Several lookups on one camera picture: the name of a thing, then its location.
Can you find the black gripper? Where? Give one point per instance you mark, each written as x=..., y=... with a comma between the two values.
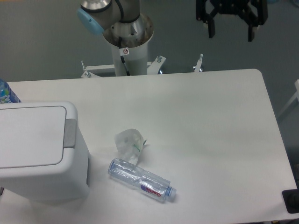
x=233, y=7

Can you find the white push-button trash can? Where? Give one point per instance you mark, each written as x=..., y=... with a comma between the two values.
x=43, y=154

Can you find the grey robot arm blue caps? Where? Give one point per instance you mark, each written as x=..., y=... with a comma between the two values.
x=99, y=15

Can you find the white furniture leg right edge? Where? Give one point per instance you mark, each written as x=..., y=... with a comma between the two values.
x=290, y=105

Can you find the crumpled clear plastic bag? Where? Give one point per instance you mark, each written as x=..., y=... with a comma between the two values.
x=129, y=144

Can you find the clear empty plastic bottle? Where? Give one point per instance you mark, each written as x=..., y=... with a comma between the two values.
x=142, y=180

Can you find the black device at table corner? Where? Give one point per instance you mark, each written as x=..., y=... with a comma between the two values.
x=291, y=199

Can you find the blue labelled bottle at edge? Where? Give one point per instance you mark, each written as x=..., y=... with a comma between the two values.
x=6, y=94

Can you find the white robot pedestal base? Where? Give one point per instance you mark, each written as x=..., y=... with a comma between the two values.
x=129, y=46

